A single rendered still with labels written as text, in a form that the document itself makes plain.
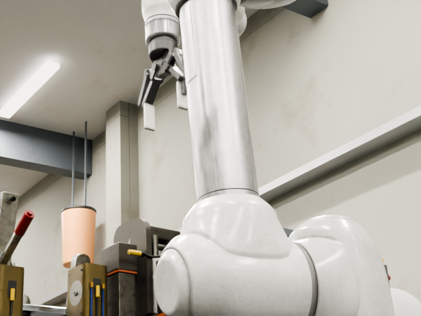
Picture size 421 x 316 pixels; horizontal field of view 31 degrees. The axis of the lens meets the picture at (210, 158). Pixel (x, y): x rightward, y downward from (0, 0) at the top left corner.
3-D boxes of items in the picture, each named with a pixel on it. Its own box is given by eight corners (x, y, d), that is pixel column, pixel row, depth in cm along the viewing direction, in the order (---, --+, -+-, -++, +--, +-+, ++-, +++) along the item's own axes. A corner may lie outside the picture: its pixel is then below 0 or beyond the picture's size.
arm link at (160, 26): (166, 37, 202) (166, 57, 200) (137, 27, 197) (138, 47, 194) (187, 22, 196) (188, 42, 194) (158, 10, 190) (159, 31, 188)
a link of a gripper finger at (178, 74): (170, 68, 193) (173, 63, 192) (190, 84, 184) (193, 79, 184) (158, 63, 190) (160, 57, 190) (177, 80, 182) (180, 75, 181)
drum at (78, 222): (69, 258, 758) (69, 202, 781) (53, 268, 786) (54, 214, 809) (102, 262, 777) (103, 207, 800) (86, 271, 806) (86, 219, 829)
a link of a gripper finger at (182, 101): (185, 84, 185) (187, 83, 184) (187, 111, 182) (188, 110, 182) (175, 81, 183) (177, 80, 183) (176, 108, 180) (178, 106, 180)
